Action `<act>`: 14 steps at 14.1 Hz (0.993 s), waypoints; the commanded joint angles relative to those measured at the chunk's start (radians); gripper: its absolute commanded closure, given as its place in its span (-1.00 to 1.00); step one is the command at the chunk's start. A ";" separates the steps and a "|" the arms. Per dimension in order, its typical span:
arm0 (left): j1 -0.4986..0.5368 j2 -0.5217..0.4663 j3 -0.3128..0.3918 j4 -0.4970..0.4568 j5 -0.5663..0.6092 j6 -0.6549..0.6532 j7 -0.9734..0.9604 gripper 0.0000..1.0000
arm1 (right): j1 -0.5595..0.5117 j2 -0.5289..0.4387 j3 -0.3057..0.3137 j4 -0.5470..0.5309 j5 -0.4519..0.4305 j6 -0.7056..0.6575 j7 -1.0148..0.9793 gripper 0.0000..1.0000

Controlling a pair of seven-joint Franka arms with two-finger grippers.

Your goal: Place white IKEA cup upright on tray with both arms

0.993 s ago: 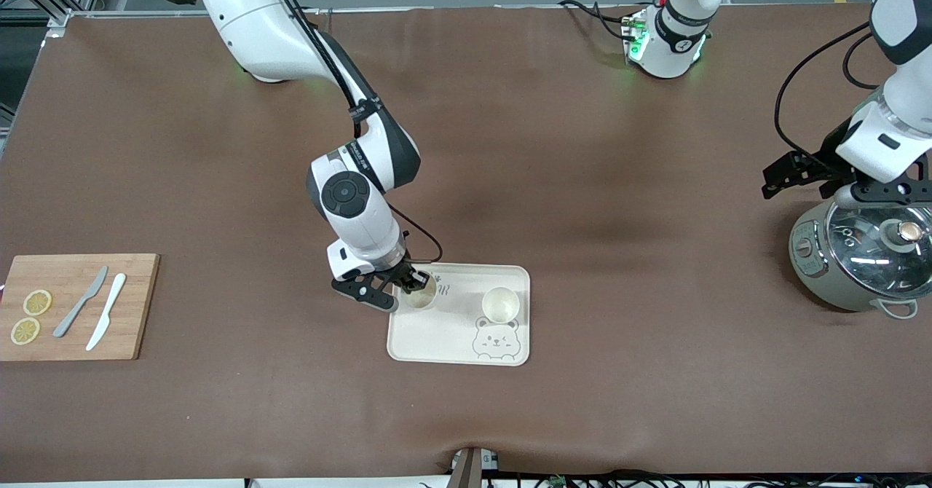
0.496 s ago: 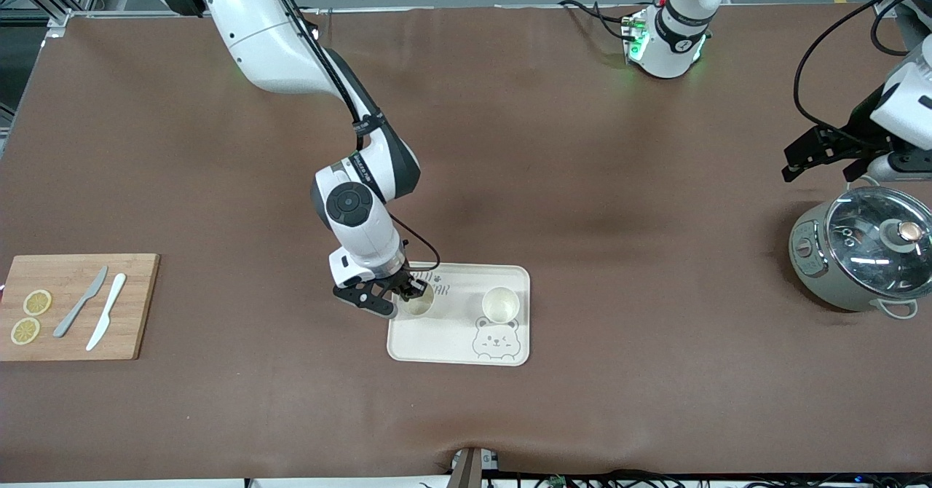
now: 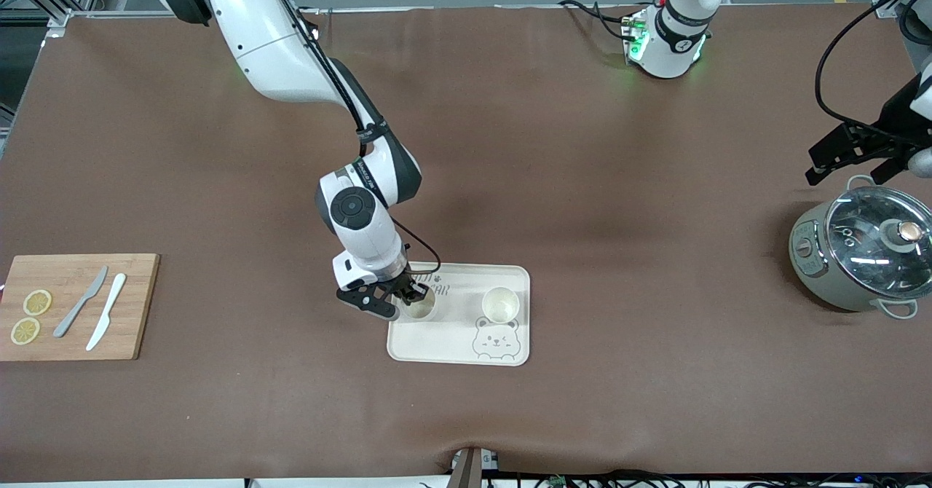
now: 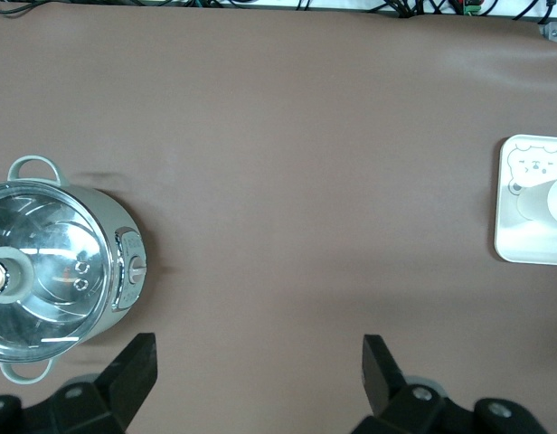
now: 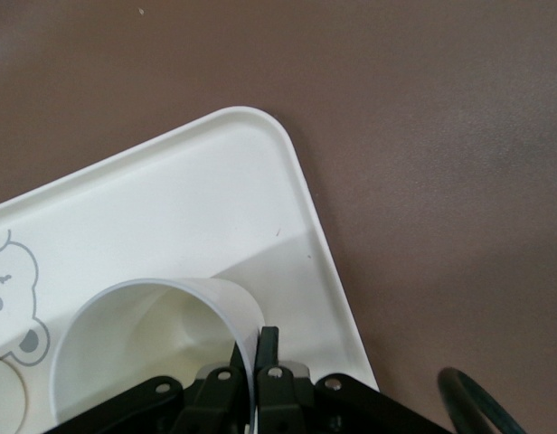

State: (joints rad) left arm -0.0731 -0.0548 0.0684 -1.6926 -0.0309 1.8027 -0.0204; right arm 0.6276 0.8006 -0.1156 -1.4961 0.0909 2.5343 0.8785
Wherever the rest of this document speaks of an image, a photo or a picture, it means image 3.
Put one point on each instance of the brown table cover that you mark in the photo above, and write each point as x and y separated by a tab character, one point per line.
582	146

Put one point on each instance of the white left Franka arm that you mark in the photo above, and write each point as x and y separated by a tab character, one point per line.
677	7

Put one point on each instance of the grey metal table bracket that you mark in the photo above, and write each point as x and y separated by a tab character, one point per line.
466	473

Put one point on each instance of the white IKEA cup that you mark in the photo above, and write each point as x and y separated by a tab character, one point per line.
421	312
501	306

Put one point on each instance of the grey-green cooking pot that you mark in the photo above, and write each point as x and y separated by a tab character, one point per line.
837	295

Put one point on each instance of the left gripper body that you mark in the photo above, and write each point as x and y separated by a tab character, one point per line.
896	122

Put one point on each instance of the grey plastic knife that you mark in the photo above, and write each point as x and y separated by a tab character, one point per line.
81	302

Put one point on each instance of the cream bear print tray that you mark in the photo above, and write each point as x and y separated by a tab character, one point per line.
451	342

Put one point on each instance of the glass pot lid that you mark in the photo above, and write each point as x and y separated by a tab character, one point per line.
866	255

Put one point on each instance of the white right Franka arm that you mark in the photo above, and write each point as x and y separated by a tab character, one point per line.
269	51

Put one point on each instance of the white plastic knife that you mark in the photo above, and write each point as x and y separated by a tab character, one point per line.
107	312

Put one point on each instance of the yellow lemon slice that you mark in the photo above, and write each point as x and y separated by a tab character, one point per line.
37	302
25	331

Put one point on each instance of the bamboo cutting board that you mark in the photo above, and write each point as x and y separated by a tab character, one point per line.
135	306

